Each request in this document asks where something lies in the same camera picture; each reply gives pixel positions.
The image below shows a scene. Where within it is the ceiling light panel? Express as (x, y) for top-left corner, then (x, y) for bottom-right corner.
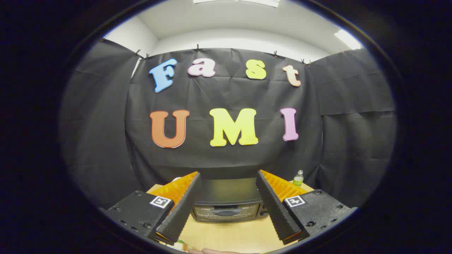
(193, 0), (280, 8)
(334, 29), (363, 50)

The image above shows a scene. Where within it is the black toaster oven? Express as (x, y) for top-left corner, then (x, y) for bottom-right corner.
(191, 177), (270, 223)

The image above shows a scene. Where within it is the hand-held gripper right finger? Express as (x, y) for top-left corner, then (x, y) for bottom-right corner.
(256, 170), (358, 245)

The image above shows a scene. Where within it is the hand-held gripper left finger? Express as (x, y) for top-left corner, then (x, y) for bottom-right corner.
(105, 171), (203, 246)

